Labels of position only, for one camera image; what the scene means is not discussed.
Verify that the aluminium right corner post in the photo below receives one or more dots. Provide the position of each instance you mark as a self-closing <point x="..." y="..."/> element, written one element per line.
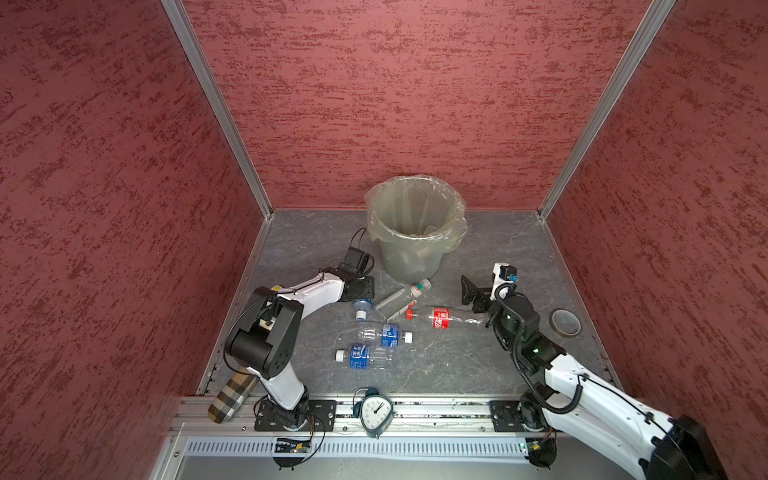
<point x="648" y="28"/>

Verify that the red label bottle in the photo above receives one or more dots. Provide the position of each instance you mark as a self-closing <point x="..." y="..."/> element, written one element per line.
<point x="440" y="317"/>

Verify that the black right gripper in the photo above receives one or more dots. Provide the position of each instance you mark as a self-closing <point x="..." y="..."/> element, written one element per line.
<point x="483" y="295"/>

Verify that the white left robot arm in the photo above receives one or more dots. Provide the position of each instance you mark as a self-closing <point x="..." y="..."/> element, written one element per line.
<point x="264" y="336"/>

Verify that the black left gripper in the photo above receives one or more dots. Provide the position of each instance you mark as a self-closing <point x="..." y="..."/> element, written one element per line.
<point x="368" y="290"/>

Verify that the aluminium left corner post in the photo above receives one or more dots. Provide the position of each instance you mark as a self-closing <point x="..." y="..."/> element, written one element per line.
<point x="187" y="37"/>

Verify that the aluminium front rail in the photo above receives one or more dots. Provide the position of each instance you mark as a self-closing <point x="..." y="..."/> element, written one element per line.
<point x="423" y="428"/>

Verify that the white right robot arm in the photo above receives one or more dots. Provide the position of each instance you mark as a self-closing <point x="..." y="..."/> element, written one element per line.
<point x="563" y="395"/>

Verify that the green heart alarm clock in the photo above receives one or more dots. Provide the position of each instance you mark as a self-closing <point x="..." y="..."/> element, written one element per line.
<point x="374" y="411"/>

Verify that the aluminium corner post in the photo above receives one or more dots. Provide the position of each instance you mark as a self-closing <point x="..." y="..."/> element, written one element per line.
<point x="648" y="28"/>
<point x="187" y="37"/>

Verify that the blue label bottle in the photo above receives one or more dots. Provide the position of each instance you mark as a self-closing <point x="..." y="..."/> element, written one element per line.
<point x="363" y="309"/>
<point x="387" y="335"/>
<point x="365" y="357"/>

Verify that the striped roll left edge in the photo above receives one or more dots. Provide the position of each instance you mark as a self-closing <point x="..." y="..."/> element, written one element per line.
<point x="231" y="397"/>

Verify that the clear green bin liner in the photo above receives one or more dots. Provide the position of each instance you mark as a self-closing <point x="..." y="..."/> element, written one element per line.
<point x="416" y="212"/>

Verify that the tape roll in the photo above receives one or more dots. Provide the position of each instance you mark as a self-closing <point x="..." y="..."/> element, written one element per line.
<point x="565" y="323"/>

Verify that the green cap slim bottle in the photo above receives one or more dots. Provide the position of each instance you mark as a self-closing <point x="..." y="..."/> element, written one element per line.
<point x="403" y="299"/>

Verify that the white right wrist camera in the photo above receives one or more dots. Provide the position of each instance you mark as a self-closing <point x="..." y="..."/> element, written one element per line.
<point x="503" y="273"/>

